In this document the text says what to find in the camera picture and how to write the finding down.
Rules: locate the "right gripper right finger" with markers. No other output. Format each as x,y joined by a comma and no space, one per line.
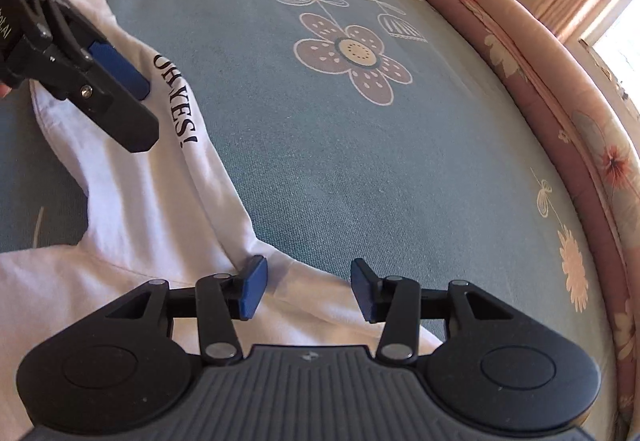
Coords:
484,362

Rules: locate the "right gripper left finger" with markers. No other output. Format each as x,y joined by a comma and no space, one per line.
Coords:
134,359

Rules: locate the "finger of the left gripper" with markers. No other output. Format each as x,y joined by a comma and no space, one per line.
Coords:
120,66
99,100

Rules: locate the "white long sleeve shirt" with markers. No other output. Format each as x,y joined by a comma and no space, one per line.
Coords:
171,213

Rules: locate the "person left hand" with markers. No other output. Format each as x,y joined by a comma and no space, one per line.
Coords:
4,91

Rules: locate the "blue floral bed sheet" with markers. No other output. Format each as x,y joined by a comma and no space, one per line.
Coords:
353,128

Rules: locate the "pink floral folded quilt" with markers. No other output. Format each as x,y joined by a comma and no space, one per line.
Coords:
587,145

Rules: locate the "window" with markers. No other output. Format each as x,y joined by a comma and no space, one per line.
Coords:
613,40

